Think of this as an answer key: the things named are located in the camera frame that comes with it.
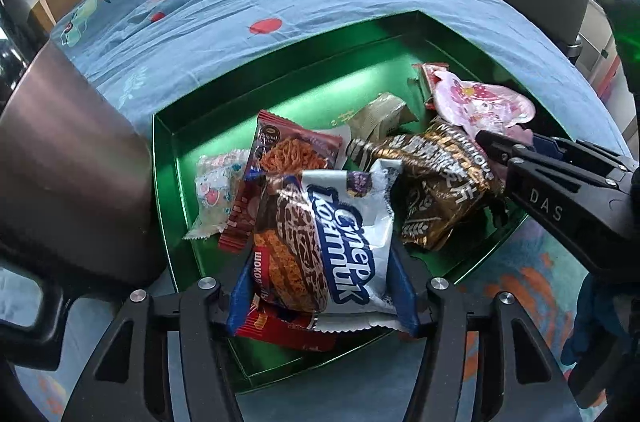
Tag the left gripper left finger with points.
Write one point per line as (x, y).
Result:
(164, 357)

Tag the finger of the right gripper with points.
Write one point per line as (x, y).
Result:
(582, 154)
(594, 216)

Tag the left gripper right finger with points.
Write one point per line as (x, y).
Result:
(517, 378)

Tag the pink cartoon snack pouch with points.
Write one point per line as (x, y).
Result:
(476, 106)

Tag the brown gold cereal bar packet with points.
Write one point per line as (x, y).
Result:
(446, 174)

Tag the small red candy packet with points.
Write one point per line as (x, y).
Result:
(429, 72)

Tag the long red white snack bag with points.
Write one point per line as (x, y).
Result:
(250, 316)

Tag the small beige candy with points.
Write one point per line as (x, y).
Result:
(380, 117)

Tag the white cartoon candy packet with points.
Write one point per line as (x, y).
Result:
(216, 182)

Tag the silver chocolate cookie packet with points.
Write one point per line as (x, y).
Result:
(328, 236)

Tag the dark red noodle snack packet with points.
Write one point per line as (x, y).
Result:
(281, 148)

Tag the black brown electric kettle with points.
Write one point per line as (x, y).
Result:
(77, 205)

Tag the blue patterned bed duvet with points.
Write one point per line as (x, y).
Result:
(142, 69)

